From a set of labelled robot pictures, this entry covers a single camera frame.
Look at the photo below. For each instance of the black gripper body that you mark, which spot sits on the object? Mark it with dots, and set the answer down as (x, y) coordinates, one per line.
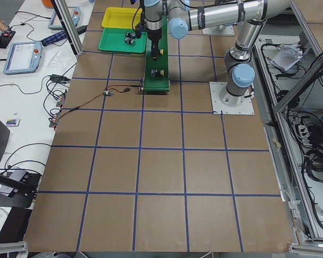
(154, 35)

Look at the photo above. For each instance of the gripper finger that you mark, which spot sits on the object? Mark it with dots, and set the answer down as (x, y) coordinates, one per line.
(154, 51)

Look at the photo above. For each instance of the green push button switch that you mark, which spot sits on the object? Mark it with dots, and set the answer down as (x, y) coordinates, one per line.
(130, 41)

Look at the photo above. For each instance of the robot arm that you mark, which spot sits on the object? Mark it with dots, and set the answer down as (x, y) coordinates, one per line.
(153, 24)
(252, 14)

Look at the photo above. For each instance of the green conveyor belt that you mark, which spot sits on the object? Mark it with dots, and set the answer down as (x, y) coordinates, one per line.
(157, 84)

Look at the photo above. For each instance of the yellow plastic tray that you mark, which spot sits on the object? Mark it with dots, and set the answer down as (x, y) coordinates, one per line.
(115, 17)

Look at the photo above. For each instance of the green plastic tray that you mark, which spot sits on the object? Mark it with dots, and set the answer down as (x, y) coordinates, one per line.
(112, 40)

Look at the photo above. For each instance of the small motor controller board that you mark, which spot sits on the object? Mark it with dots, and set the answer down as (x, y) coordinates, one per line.
(108, 93)

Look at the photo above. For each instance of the blue teach pendant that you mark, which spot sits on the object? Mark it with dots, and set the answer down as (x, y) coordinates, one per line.
(23, 58)

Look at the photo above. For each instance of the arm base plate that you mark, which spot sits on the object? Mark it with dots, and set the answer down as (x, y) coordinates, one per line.
(220, 30)
(224, 103)

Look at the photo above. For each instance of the aluminium frame post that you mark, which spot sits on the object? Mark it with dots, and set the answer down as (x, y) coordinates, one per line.
(64, 16)

